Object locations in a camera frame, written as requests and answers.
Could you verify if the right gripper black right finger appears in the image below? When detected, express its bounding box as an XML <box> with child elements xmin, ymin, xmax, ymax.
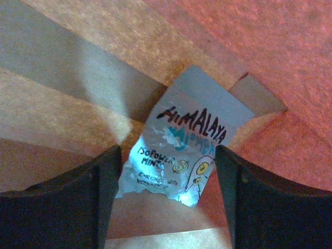
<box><xmin>215</xmin><ymin>145</ymin><xmax>331</xmax><ymax>248</ymax></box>

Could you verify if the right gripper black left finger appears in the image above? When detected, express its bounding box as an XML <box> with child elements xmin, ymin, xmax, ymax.
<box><xmin>1</xmin><ymin>145</ymin><xmax>121</xmax><ymax>248</ymax></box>

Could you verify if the silver mint sachet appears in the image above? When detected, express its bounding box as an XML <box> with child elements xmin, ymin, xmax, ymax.
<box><xmin>117</xmin><ymin>66</ymin><xmax>254</xmax><ymax>206</ymax></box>

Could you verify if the red paper bag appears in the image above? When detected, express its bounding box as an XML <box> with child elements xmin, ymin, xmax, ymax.
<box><xmin>0</xmin><ymin>0</ymin><xmax>332</xmax><ymax>249</ymax></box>

